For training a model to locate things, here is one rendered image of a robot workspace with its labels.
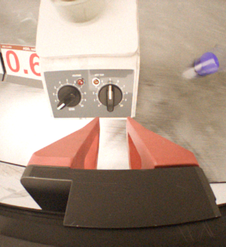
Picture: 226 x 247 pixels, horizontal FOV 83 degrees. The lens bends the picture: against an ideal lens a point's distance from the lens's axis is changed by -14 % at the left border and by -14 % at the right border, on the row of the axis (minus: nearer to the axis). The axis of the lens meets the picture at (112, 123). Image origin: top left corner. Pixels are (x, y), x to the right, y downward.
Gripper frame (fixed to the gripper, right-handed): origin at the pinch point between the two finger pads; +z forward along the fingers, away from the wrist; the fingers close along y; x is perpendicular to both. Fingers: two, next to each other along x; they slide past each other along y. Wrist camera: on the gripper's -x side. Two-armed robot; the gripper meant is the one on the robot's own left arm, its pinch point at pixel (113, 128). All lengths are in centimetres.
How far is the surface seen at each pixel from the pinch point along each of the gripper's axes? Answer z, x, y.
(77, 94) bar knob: 8.0, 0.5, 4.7
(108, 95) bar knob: 6.7, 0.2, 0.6
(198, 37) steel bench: 18.7, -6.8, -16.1
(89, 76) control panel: 8.4, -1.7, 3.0
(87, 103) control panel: 8.4, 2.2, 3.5
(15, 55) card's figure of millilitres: 13.4, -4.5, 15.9
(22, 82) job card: 13.6, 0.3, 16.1
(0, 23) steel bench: 20.4, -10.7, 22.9
